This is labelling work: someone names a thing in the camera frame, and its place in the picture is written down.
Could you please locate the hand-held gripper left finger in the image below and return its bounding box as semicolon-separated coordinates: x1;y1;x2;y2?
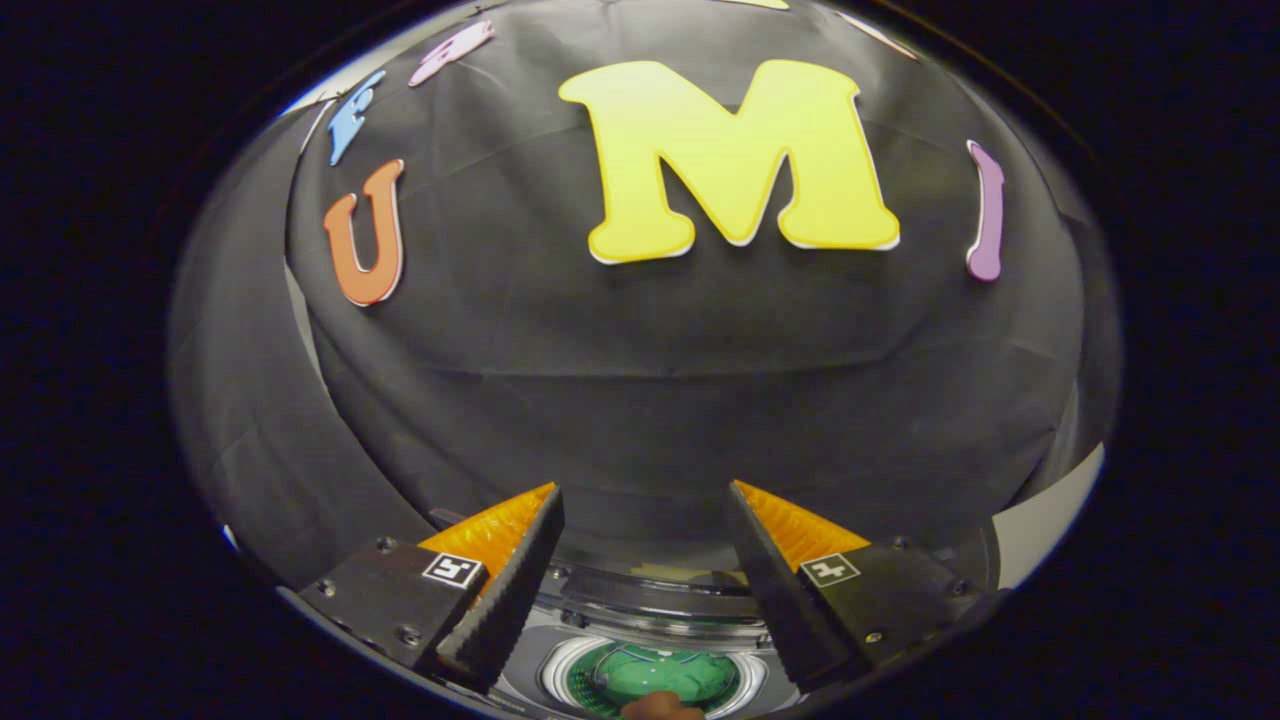
298;482;566;694

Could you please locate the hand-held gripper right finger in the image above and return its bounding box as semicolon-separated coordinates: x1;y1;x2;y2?
727;480;991;693

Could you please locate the grey top-load washing machine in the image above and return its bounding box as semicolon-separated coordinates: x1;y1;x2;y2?
488;560;803;720

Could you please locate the dark washing machine lid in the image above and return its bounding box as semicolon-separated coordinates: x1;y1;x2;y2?
430;505;763;601

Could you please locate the green polo shirt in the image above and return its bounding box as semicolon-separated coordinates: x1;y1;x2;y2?
568;644;742;714

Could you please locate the black backdrop cloth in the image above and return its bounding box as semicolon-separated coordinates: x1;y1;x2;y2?
168;0;1116;591

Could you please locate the beige cabinet with dark top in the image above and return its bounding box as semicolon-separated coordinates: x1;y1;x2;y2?
940;443;1105;593

